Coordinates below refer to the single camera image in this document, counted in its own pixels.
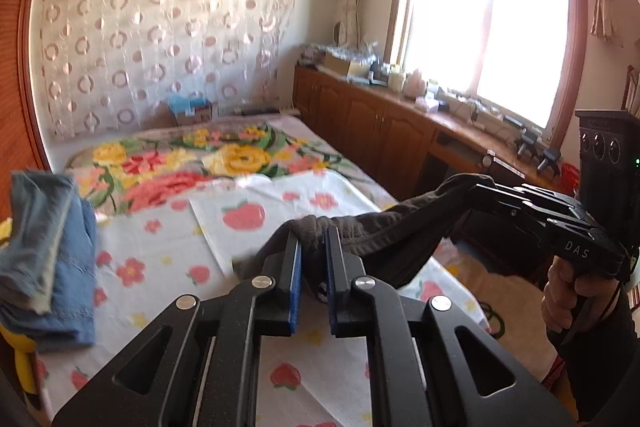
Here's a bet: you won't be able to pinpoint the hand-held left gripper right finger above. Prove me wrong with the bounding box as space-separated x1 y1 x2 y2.
324 224 576 427

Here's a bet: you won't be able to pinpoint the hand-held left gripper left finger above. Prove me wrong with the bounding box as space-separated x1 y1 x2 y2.
52 229 303 427

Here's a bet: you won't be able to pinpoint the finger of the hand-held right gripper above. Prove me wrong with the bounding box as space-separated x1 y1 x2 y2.
450 201 566 254
467 182 590 222

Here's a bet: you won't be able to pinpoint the black pants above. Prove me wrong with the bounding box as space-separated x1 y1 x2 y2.
287 173 496 304

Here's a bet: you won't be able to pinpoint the person's right forearm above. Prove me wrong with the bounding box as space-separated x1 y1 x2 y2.
547 287 640 423

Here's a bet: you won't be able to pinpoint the blue denim pants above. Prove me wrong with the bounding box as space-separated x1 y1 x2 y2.
0 197 99 352

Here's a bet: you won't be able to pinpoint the pale green folded pants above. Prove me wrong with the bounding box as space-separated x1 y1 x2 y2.
42 227 63 314

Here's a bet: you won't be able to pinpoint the light blue faded pants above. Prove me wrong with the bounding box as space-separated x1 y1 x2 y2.
9 171 77 314

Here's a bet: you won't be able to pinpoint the person's right hand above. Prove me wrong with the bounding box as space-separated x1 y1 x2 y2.
542 256 587 334

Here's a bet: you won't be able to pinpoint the white strawberry print sheet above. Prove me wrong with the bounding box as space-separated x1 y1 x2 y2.
35 167 485 427

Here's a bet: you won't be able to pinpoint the pink white dispenser bottle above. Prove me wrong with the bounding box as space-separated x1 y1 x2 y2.
404 69 429 100

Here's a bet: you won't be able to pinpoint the long low wooden cabinet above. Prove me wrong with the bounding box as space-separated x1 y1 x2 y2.
292 64 582 214

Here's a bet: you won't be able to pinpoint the floral bed blanket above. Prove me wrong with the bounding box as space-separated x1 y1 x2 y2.
64 116 397 229

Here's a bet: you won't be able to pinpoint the small cardboard box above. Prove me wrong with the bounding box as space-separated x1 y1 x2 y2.
172 106 214 128

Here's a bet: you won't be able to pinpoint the open cardboard box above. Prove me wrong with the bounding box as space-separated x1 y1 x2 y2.
325 52 367 76

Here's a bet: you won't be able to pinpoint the circle print sheer curtain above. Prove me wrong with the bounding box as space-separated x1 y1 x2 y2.
37 0 297 144

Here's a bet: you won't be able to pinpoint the yellow plush toy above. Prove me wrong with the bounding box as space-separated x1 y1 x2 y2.
0 218 40 397

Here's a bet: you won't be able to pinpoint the wooden slatted wardrobe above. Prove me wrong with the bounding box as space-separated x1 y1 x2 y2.
0 0 55 228

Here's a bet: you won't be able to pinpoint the wooden frame window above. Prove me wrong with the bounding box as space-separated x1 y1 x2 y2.
385 0 590 148

